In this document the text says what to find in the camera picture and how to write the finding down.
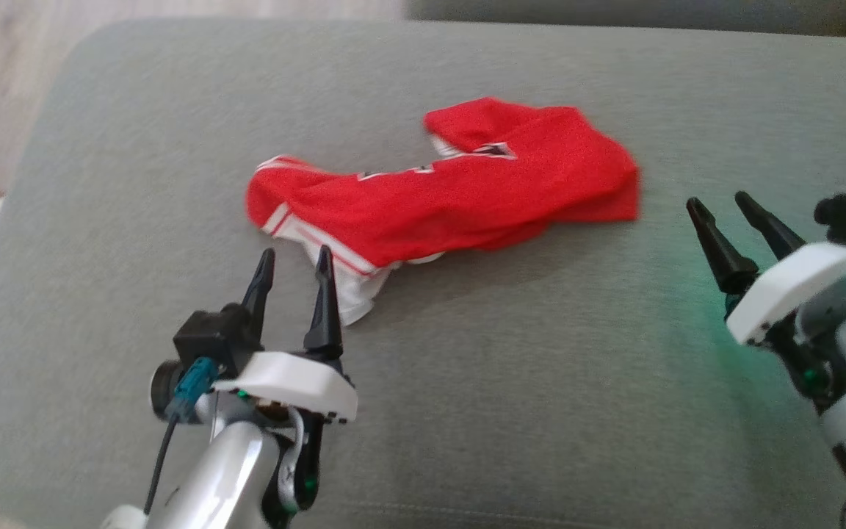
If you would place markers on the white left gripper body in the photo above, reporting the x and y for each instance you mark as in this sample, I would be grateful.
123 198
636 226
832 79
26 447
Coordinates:
298 382

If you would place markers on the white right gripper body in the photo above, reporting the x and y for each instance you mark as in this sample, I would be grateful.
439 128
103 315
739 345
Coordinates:
790 286

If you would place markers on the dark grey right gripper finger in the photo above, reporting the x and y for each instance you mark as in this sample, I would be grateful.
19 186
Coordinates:
724 257
772 228

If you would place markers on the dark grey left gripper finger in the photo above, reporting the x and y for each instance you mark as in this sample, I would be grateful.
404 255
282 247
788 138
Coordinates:
261 286
325 316

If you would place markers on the red basketball jersey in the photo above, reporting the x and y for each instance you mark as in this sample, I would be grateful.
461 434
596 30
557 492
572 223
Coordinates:
467 198

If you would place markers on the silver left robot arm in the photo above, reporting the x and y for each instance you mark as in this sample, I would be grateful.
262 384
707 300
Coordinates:
225 470

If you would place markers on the grey fabric sofa seat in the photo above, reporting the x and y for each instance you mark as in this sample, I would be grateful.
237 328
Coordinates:
504 367

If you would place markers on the grey sofa back cushion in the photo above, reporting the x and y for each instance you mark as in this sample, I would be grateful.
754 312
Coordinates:
614 13

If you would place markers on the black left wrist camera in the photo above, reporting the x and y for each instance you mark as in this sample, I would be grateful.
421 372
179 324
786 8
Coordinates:
210 338

